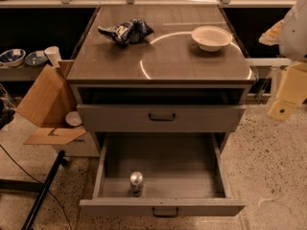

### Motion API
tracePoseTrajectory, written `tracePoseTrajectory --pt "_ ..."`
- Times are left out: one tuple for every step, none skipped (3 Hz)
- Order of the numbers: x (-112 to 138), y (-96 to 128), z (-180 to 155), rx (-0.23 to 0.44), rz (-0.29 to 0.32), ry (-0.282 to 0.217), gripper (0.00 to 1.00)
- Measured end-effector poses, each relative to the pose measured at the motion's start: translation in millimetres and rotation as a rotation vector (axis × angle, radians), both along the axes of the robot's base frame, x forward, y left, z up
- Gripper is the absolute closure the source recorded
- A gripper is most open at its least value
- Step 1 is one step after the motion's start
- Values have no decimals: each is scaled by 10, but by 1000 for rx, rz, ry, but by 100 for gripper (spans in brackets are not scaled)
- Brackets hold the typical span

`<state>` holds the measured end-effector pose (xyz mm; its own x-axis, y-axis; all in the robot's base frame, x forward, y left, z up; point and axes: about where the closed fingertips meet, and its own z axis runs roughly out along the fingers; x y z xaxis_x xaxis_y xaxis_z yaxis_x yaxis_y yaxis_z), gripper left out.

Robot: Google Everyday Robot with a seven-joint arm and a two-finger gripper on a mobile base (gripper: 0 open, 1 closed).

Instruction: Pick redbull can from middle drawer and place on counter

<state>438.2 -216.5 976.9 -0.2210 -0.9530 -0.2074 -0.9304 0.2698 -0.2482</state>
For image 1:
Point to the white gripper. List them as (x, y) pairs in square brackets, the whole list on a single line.
[(295, 33)]

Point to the silver redbull can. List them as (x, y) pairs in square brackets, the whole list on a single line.
[(136, 183)]

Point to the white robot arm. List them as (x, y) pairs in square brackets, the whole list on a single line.
[(290, 34)]

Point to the grey drawer cabinet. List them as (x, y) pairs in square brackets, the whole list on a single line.
[(167, 68)]

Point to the open grey lower drawer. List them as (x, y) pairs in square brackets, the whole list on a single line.
[(183, 176)]

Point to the grey upper drawer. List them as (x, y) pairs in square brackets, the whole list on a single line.
[(160, 118)]

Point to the white paper bowl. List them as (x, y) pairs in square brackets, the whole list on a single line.
[(211, 38)]

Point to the crumpled blue chip bag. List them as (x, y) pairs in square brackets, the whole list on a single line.
[(127, 33)]

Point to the small white bowl in box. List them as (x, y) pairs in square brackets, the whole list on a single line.
[(73, 119)]

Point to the white paper cup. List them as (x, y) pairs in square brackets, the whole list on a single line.
[(53, 54)]

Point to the open cardboard box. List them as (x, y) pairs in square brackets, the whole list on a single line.
[(46, 105)]

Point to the blue patterned bowl right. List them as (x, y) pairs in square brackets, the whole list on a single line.
[(36, 59)]

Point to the blue patterned bowl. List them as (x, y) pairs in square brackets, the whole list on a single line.
[(36, 59), (12, 58)]

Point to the blue patterned bowl left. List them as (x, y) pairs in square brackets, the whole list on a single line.
[(12, 58)]

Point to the black metal stand leg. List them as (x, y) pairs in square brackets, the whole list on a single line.
[(42, 193)]

